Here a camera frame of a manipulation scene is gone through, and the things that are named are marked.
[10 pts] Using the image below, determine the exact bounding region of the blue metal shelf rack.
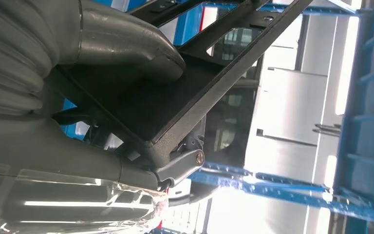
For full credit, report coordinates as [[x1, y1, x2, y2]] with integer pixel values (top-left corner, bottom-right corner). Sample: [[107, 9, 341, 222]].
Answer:
[[61, 0, 374, 227]]

